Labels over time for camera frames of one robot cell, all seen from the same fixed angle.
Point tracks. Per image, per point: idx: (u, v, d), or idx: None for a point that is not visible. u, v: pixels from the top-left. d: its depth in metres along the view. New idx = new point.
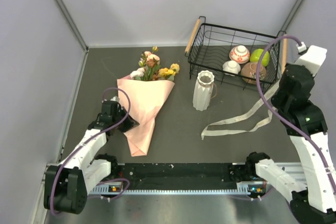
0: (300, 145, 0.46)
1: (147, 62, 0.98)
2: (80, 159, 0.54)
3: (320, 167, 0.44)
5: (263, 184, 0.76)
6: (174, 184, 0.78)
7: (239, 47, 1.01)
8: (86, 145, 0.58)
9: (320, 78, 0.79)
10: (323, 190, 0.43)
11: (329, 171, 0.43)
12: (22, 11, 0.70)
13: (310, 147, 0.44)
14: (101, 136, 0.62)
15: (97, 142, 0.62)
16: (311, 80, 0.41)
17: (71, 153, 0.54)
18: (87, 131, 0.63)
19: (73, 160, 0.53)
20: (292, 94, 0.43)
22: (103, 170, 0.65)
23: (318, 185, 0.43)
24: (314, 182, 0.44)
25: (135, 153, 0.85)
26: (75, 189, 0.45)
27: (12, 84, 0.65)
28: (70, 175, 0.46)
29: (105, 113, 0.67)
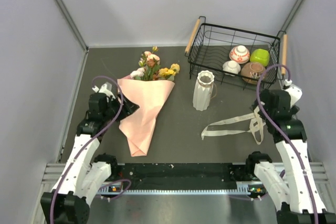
0: (284, 153, 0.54)
1: (147, 62, 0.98)
2: (73, 179, 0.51)
3: (298, 170, 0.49)
5: (263, 185, 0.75)
6: (173, 185, 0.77)
7: (239, 47, 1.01)
8: (76, 161, 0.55)
9: (320, 78, 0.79)
10: (300, 191, 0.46)
11: (306, 173, 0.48)
12: (22, 12, 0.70)
13: (290, 151, 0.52)
14: (92, 144, 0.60)
15: (90, 151, 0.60)
16: (289, 96, 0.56)
17: (62, 176, 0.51)
18: (77, 137, 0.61)
19: (66, 182, 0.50)
20: (275, 106, 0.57)
22: (104, 173, 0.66)
23: (296, 187, 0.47)
24: (293, 184, 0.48)
25: (135, 153, 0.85)
26: (75, 213, 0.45)
27: (12, 85, 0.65)
28: (66, 202, 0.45)
29: (93, 110, 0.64)
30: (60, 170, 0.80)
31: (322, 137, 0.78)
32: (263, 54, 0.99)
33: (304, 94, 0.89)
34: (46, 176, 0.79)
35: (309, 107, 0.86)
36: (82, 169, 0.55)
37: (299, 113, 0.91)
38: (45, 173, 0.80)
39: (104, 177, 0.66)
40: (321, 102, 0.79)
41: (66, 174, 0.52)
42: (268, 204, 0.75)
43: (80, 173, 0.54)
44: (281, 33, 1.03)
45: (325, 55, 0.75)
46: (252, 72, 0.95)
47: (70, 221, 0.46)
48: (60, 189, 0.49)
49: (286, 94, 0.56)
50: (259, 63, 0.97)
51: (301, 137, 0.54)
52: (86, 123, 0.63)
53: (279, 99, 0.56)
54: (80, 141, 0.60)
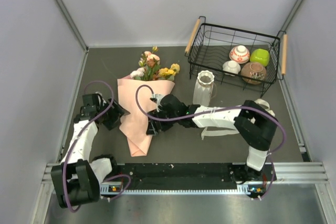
0: (202, 122, 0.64)
1: (147, 62, 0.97)
2: (80, 152, 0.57)
3: (211, 114, 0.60)
5: (263, 184, 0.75)
6: (173, 185, 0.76)
7: (239, 47, 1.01)
8: (80, 138, 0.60)
9: (319, 78, 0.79)
10: (223, 117, 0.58)
11: (211, 110, 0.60)
12: (22, 12, 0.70)
13: (198, 117, 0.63)
14: (91, 126, 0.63)
15: (91, 132, 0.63)
16: (172, 97, 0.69)
17: (69, 150, 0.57)
18: (76, 125, 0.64)
19: (73, 155, 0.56)
20: (173, 111, 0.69)
22: (105, 166, 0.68)
23: (221, 119, 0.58)
24: (222, 121, 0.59)
25: (135, 153, 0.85)
26: (87, 179, 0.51)
27: (12, 84, 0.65)
28: (78, 168, 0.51)
29: (87, 105, 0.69)
30: None
31: (322, 137, 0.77)
32: (263, 54, 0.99)
33: (303, 94, 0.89)
34: (46, 176, 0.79)
35: (309, 107, 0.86)
36: (86, 145, 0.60)
37: (300, 114, 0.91)
38: (45, 173, 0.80)
39: (107, 169, 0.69)
40: (321, 102, 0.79)
41: (73, 148, 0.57)
42: (268, 204, 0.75)
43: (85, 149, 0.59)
44: (281, 33, 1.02)
45: (326, 55, 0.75)
46: (253, 72, 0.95)
47: (83, 191, 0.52)
48: (70, 160, 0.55)
49: (170, 98, 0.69)
50: (259, 63, 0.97)
51: (198, 106, 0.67)
52: (82, 113, 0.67)
53: (171, 104, 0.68)
54: (80, 124, 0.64)
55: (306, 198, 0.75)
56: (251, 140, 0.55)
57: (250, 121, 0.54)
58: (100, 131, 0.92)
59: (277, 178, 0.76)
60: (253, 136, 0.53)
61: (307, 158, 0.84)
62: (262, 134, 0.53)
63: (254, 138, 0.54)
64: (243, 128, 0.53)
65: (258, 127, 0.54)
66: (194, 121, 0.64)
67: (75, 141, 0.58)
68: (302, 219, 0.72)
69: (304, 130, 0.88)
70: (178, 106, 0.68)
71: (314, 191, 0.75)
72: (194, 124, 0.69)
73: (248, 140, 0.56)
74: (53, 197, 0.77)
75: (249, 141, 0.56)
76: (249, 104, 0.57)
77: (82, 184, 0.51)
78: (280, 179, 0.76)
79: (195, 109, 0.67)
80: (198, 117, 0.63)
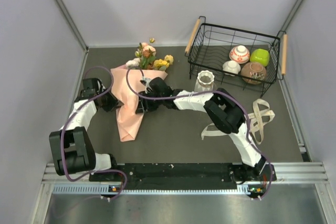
0: (180, 104, 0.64)
1: (143, 52, 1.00)
2: (78, 121, 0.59)
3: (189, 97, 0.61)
5: (263, 184, 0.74)
6: (173, 185, 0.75)
7: (239, 47, 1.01)
8: (80, 110, 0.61)
9: (319, 78, 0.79)
10: (199, 99, 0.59)
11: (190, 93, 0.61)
12: (22, 12, 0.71)
13: (177, 99, 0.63)
14: (91, 104, 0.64)
15: (89, 109, 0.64)
16: (159, 80, 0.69)
17: (68, 119, 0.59)
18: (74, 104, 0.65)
19: (73, 123, 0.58)
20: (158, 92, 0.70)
22: (105, 163, 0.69)
23: (197, 102, 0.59)
24: (198, 104, 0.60)
25: (124, 138, 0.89)
26: (83, 144, 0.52)
27: (12, 84, 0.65)
28: (75, 133, 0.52)
29: (87, 88, 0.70)
30: None
31: (322, 138, 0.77)
32: (263, 54, 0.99)
33: (303, 94, 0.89)
34: (46, 175, 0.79)
35: (309, 107, 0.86)
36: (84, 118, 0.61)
37: (300, 114, 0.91)
38: (45, 173, 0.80)
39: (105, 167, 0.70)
40: (321, 102, 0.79)
41: (71, 118, 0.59)
42: (268, 204, 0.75)
43: (83, 121, 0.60)
44: (281, 33, 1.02)
45: (325, 56, 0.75)
46: (253, 72, 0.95)
47: (80, 158, 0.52)
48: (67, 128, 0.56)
49: (157, 79, 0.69)
50: (259, 63, 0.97)
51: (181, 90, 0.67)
52: (82, 96, 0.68)
53: (157, 86, 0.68)
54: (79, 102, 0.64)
55: (306, 198, 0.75)
56: (218, 123, 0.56)
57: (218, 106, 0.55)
58: (100, 131, 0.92)
59: (277, 178, 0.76)
60: (218, 119, 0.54)
61: (307, 158, 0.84)
62: (227, 118, 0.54)
63: (220, 122, 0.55)
64: (210, 110, 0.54)
65: (224, 112, 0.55)
66: (175, 104, 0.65)
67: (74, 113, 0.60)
68: (302, 219, 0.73)
69: (304, 130, 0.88)
70: (165, 89, 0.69)
71: (314, 191, 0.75)
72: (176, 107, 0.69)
73: (216, 124, 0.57)
74: (53, 198, 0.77)
75: (217, 125, 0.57)
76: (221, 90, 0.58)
77: (79, 150, 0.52)
78: (280, 179, 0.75)
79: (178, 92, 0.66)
80: (178, 99, 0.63)
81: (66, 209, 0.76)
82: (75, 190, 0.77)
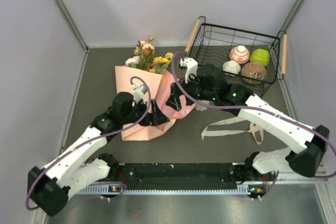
0: (248, 116, 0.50)
1: (143, 50, 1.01)
2: (64, 167, 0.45)
3: (274, 119, 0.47)
5: (263, 184, 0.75)
6: (173, 185, 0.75)
7: (239, 47, 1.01)
8: (76, 150, 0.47)
9: (319, 78, 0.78)
10: (290, 131, 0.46)
11: (279, 116, 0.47)
12: (22, 12, 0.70)
13: (252, 111, 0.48)
14: (98, 141, 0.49)
15: (94, 147, 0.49)
16: (216, 69, 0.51)
17: (57, 158, 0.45)
18: (88, 128, 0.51)
19: (55, 168, 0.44)
20: (212, 87, 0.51)
22: (100, 174, 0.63)
23: (283, 130, 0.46)
24: (280, 131, 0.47)
25: (126, 137, 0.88)
26: (49, 201, 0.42)
27: (12, 84, 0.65)
28: (47, 188, 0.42)
29: (114, 109, 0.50)
30: None
31: None
32: (263, 54, 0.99)
33: (303, 94, 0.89)
34: None
35: (308, 107, 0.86)
36: (77, 162, 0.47)
37: (300, 114, 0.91)
38: None
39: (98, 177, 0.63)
40: (321, 102, 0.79)
41: (61, 159, 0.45)
42: (268, 204, 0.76)
43: (73, 167, 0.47)
44: (281, 33, 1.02)
45: (326, 56, 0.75)
46: (253, 72, 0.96)
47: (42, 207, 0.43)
48: (49, 170, 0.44)
49: (213, 69, 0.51)
50: (259, 63, 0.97)
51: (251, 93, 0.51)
52: (104, 116, 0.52)
53: (214, 78, 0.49)
54: (90, 132, 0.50)
55: (306, 197, 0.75)
56: (297, 163, 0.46)
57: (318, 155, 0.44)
58: None
59: (277, 178, 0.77)
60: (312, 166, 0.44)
61: None
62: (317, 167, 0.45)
63: (304, 167, 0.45)
64: (313, 160, 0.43)
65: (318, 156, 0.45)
66: (242, 113, 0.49)
67: (67, 153, 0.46)
68: (302, 219, 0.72)
69: None
70: (221, 83, 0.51)
71: (314, 190, 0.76)
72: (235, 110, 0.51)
73: (294, 161, 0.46)
74: None
75: (292, 163, 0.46)
76: (326, 134, 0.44)
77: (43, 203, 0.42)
78: (280, 179, 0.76)
79: (248, 96, 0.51)
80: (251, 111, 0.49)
81: (66, 209, 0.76)
82: None
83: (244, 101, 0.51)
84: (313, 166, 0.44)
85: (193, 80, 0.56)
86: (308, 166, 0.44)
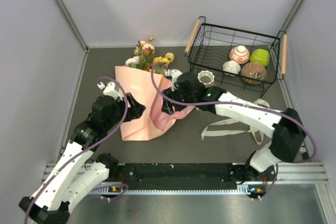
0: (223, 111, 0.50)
1: (143, 50, 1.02)
2: (53, 193, 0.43)
3: (242, 108, 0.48)
5: (263, 184, 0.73)
6: (173, 185, 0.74)
7: (239, 47, 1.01)
8: (61, 173, 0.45)
9: (319, 78, 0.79)
10: (259, 118, 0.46)
11: (247, 105, 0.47)
12: (22, 12, 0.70)
13: (223, 105, 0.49)
14: (83, 156, 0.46)
15: (79, 163, 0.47)
16: (191, 74, 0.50)
17: (42, 184, 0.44)
18: (69, 144, 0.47)
19: (44, 195, 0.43)
20: (190, 92, 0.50)
22: (100, 177, 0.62)
23: (253, 117, 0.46)
24: (251, 120, 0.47)
25: (126, 137, 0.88)
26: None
27: (12, 84, 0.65)
28: (41, 216, 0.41)
29: (94, 117, 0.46)
30: None
31: (322, 138, 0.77)
32: (263, 54, 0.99)
33: (303, 94, 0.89)
34: (46, 176, 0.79)
35: (308, 107, 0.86)
36: (65, 182, 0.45)
37: (300, 114, 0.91)
38: (45, 173, 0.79)
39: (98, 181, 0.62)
40: (321, 102, 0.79)
41: (46, 185, 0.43)
42: (268, 204, 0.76)
43: (62, 189, 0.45)
44: (281, 33, 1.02)
45: (325, 56, 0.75)
46: (253, 72, 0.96)
47: None
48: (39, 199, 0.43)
49: (188, 74, 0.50)
50: (259, 63, 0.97)
51: (223, 90, 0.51)
52: (83, 128, 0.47)
53: (190, 83, 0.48)
54: (72, 148, 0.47)
55: (306, 198, 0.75)
56: (276, 149, 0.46)
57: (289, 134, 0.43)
58: None
59: (277, 178, 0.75)
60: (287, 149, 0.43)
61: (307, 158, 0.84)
62: (296, 149, 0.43)
63: (282, 151, 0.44)
64: (280, 139, 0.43)
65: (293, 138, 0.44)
66: (216, 108, 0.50)
67: (51, 178, 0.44)
68: (302, 219, 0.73)
69: None
70: (198, 86, 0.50)
71: (314, 191, 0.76)
72: (212, 109, 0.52)
73: (273, 147, 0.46)
74: None
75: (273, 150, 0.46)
76: (294, 115, 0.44)
77: None
78: (280, 179, 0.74)
79: (220, 94, 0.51)
80: (223, 106, 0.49)
81: None
82: None
83: (217, 98, 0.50)
84: (286, 148, 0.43)
85: (178, 88, 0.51)
86: (284, 150, 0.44)
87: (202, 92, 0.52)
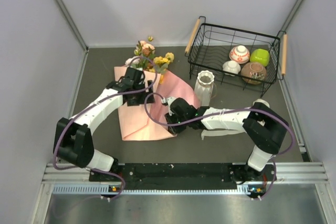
0: (210, 124, 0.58)
1: (143, 50, 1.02)
2: (91, 117, 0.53)
3: (220, 115, 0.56)
5: (263, 184, 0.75)
6: (174, 185, 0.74)
7: (239, 47, 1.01)
8: (99, 105, 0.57)
9: (320, 77, 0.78)
10: (232, 118, 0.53)
11: (221, 112, 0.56)
12: (21, 12, 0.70)
13: (206, 118, 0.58)
14: (116, 98, 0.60)
15: (112, 104, 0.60)
16: (181, 100, 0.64)
17: (83, 110, 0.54)
18: (105, 89, 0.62)
19: (84, 117, 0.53)
20: (182, 114, 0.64)
22: (105, 163, 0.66)
23: (229, 119, 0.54)
24: (229, 123, 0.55)
25: (126, 137, 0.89)
26: (81, 145, 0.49)
27: (12, 84, 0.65)
28: (79, 131, 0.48)
29: (127, 77, 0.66)
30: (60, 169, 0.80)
31: (322, 138, 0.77)
32: (263, 54, 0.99)
33: (303, 94, 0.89)
34: (46, 175, 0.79)
35: (308, 107, 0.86)
36: (100, 114, 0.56)
37: (299, 114, 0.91)
38: (45, 173, 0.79)
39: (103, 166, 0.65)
40: (321, 102, 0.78)
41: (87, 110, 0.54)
42: (267, 204, 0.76)
43: (97, 117, 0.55)
44: (281, 33, 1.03)
45: (325, 56, 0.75)
46: (253, 72, 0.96)
47: (73, 153, 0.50)
48: (77, 120, 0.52)
49: (179, 100, 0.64)
50: (259, 63, 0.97)
51: (207, 107, 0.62)
52: (118, 83, 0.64)
53: (179, 107, 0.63)
54: (108, 91, 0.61)
55: (306, 198, 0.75)
56: (260, 144, 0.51)
57: (259, 124, 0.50)
58: (100, 131, 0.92)
59: (277, 178, 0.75)
60: (262, 138, 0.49)
61: (307, 158, 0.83)
62: (272, 137, 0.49)
63: (264, 143, 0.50)
64: (252, 130, 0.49)
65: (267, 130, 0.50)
66: (203, 124, 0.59)
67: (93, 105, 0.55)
68: (302, 218, 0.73)
69: (303, 130, 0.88)
70: (188, 109, 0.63)
71: (314, 191, 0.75)
72: (203, 127, 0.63)
73: (257, 144, 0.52)
74: (53, 198, 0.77)
75: (258, 146, 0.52)
76: (259, 106, 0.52)
77: (75, 146, 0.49)
78: (280, 179, 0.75)
79: (203, 110, 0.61)
80: (207, 119, 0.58)
81: (67, 209, 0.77)
82: (74, 190, 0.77)
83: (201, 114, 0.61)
84: (263, 138, 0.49)
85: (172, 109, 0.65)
86: (263, 141, 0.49)
87: (193, 112, 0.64)
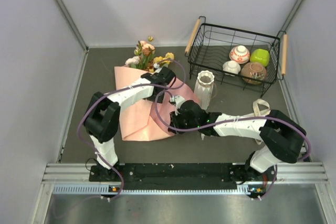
0: (223, 131, 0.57)
1: (143, 50, 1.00)
2: (123, 97, 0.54)
3: (234, 122, 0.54)
5: (263, 184, 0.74)
6: (174, 185, 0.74)
7: (239, 47, 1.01)
8: (133, 89, 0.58)
9: (320, 77, 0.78)
10: (248, 126, 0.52)
11: (237, 118, 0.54)
12: (21, 12, 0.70)
13: (219, 125, 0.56)
14: (147, 88, 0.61)
15: (143, 93, 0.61)
16: (195, 104, 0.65)
17: (117, 90, 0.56)
18: (139, 79, 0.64)
19: (118, 96, 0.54)
20: (193, 118, 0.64)
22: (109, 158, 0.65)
23: (244, 127, 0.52)
24: (244, 131, 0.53)
25: (126, 137, 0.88)
26: (108, 119, 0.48)
27: (12, 84, 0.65)
28: (110, 106, 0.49)
29: (161, 74, 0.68)
30: (60, 169, 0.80)
31: (322, 139, 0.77)
32: (263, 54, 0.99)
33: (303, 94, 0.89)
34: (46, 176, 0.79)
35: (308, 107, 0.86)
36: (130, 98, 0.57)
37: (299, 114, 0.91)
38: (45, 173, 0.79)
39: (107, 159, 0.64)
40: (321, 102, 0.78)
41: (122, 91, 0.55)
42: (267, 204, 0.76)
43: (128, 100, 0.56)
44: (281, 33, 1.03)
45: (325, 56, 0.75)
46: (253, 72, 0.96)
47: (97, 127, 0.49)
48: (111, 96, 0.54)
49: (192, 104, 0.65)
50: (259, 63, 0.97)
51: (220, 114, 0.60)
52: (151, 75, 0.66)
53: (192, 110, 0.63)
54: (140, 81, 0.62)
55: (306, 198, 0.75)
56: (276, 152, 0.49)
57: (276, 132, 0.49)
58: None
59: (277, 178, 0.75)
60: (281, 148, 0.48)
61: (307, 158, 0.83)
62: (290, 146, 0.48)
63: (281, 152, 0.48)
64: (270, 140, 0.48)
65: (285, 139, 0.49)
66: (215, 130, 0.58)
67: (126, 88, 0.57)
68: (302, 219, 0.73)
69: None
70: (200, 114, 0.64)
71: (314, 191, 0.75)
72: (216, 133, 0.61)
73: (273, 152, 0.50)
74: (53, 198, 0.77)
75: (275, 155, 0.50)
76: (275, 114, 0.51)
77: (103, 119, 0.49)
78: (280, 179, 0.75)
79: (216, 117, 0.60)
80: (219, 125, 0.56)
81: (66, 209, 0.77)
82: (74, 190, 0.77)
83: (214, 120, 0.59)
84: (281, 148, 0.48)
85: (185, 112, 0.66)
86: (281, 149, 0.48)
87: (205, 117, 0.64)
